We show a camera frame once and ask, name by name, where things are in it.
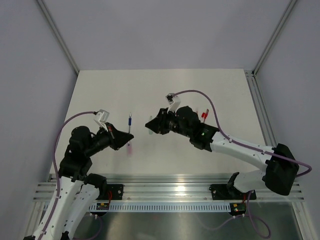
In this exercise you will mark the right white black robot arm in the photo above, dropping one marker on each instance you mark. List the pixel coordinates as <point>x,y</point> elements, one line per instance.
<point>276,168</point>

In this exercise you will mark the clear red-tipped pen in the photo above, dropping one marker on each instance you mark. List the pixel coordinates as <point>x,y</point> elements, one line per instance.
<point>203,117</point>

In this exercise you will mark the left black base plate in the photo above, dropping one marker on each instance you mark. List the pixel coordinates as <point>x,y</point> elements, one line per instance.
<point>111,191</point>

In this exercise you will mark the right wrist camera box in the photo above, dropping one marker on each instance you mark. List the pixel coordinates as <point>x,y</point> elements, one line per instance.
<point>173,101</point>

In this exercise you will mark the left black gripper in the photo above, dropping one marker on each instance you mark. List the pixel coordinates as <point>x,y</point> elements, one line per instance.
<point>118,138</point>

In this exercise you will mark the left aluminium frame post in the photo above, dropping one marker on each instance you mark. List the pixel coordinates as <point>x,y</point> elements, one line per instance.
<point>57,35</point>

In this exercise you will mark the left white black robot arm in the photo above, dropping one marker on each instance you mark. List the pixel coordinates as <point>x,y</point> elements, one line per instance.
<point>76,189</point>

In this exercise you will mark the right aluminium side rail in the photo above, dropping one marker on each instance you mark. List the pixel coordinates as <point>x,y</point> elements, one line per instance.
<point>262,133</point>

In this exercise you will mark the aluminium front rail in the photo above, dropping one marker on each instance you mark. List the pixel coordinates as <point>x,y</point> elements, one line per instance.
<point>170,188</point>

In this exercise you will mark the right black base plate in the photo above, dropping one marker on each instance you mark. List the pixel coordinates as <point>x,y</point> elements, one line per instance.
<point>225,192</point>

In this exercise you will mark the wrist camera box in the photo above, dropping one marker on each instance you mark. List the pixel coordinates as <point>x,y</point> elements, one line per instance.
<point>101,118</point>
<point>173,101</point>

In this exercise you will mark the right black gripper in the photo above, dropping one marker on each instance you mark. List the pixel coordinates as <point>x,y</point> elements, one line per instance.
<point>158,125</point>

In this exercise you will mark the blue ballpoint pen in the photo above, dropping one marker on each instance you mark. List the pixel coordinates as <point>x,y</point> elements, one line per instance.
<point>129,126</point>

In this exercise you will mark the pink highlighter marker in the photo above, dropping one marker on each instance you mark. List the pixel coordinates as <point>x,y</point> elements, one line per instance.
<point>129,150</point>

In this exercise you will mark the white slotted cable duct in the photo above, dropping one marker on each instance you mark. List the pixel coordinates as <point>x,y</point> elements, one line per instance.
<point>166,207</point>

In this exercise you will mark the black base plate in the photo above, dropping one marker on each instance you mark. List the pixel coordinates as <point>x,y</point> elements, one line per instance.
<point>225,192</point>
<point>111,191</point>

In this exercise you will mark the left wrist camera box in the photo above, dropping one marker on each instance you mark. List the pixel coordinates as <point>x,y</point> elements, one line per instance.
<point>101,118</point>

